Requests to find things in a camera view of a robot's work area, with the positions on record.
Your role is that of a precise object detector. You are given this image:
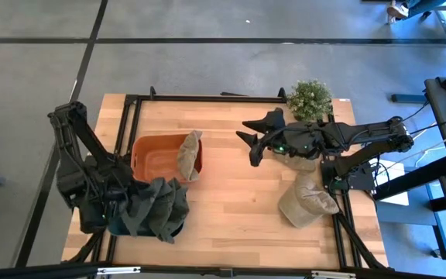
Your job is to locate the beige baseball cap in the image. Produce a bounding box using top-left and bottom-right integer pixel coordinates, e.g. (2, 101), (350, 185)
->
(271, 151), (317, 174)
(278, 172), (341, 229)
(176, 129), (204, 184)

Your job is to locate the dark grey-green baseball cap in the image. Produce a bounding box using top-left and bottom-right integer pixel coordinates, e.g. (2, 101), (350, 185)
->
(163, 178), (190, 244)
(120, 176), (170, 238)

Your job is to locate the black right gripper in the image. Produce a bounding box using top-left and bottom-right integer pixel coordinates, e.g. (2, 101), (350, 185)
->
(235, 107), (292, 158)

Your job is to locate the silver frame bracket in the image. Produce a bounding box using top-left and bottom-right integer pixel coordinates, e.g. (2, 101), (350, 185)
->
(97, 266), (142, 276)
(310, 270), (356, 279)

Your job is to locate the green potted plant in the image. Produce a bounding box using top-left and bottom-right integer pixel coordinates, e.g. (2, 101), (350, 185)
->
(286, 79), (335, 123)

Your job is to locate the orange plastic bin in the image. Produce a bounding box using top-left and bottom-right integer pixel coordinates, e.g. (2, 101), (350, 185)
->
(130, 133), (204, 184)

